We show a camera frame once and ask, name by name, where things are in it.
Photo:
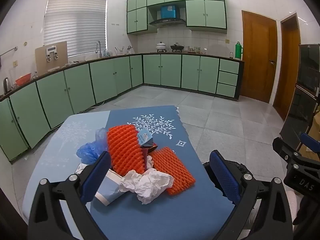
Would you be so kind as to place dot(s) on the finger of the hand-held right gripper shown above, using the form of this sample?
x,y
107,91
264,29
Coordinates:
x,y
310,142
282,147

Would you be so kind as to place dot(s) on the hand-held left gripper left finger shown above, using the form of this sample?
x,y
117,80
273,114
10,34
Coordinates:
x,y
96,177

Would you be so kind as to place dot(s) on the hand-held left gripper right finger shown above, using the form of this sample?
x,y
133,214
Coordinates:
x,y
225,177

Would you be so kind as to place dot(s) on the light blue paper cup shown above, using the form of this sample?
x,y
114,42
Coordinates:
x,y
107,187

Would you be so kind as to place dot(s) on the black-bagged trash bin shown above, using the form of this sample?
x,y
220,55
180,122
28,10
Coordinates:
x,y
243,168

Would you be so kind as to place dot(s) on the blue plastic bag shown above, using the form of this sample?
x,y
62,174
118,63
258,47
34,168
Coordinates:
x,y
90,152

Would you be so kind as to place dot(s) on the large orange foam net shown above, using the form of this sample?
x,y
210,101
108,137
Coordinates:
x,y
125,147

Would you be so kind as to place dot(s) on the white tissue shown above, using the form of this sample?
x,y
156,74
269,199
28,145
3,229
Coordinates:
x,y
147,185

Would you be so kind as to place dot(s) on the small orange foam net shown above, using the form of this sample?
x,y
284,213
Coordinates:
x,y
172,170

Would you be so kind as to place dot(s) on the dark red wrapper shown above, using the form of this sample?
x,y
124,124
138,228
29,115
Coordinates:
x,y
147,152

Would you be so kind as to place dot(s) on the blue white carton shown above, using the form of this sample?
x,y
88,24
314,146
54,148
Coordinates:
x,y
144,137

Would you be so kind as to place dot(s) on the cardboard box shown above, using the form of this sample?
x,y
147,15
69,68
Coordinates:
x,y
315,127

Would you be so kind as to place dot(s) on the white ribbed fabric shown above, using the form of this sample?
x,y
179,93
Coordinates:
x,y
291,205

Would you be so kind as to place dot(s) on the black glass cabinet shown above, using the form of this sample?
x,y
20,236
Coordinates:
x,y
297,110

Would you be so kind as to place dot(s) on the blue tree-print tablecloth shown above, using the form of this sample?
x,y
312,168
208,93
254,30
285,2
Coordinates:
x,y
162,217

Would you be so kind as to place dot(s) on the closed wooden door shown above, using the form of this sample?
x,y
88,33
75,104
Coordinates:
x,y
257,60

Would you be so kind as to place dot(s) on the green base cabinets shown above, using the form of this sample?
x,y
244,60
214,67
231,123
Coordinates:
x,y
75,87

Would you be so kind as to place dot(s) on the green thermos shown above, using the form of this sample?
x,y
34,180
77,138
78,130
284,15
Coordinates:
x,y
238,51

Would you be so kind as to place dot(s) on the red basin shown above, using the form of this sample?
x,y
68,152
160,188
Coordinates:
x,y
22,79

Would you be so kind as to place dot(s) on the steel faucet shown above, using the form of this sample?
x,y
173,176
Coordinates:
x,y
100,52

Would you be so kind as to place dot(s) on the utensil holder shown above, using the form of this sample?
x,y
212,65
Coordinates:
x,y
119,52

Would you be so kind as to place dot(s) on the steel kettle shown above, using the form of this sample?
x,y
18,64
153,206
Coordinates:
x,y
6,86

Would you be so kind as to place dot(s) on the black wok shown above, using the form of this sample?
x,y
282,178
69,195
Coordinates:
x,y
177,47

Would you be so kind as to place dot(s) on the white pot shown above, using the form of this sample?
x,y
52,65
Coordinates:
x,y
161,47

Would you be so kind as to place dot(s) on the white window blind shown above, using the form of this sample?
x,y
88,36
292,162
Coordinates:
x,y
75,25

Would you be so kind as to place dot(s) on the range hood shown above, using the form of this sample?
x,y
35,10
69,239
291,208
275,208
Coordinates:
x,y
167,22

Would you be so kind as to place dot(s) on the wooden door with frame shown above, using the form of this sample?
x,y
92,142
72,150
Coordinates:
x,y
287,75

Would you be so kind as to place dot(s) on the steel towel rail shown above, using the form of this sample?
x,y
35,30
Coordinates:
x,y
10,51

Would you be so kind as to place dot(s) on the green wall cabinets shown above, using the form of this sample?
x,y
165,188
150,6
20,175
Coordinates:
x,y
205,13

